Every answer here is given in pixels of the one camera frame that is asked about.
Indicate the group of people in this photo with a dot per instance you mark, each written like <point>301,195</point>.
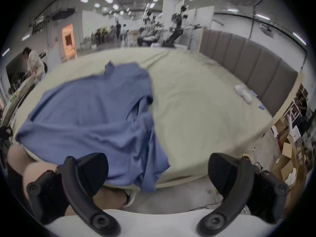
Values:
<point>111,34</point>

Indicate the bed with pale green sheet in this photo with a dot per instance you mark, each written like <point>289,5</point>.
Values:
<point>197,97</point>

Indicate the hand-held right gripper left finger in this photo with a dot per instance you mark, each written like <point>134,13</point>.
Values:
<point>81,181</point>

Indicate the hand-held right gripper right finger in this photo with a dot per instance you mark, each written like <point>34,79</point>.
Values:
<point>237,181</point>

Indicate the small blue card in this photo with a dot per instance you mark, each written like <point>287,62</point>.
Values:
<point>253,93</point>
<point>261,106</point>

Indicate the blue shirt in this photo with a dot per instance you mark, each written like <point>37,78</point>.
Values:
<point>93,122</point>

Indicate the black robot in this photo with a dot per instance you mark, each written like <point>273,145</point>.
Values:
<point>175,31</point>

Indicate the cardboard carton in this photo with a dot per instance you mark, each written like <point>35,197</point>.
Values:
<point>290,162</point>

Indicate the grey padded headboard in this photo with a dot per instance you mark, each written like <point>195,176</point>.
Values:
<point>249,60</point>

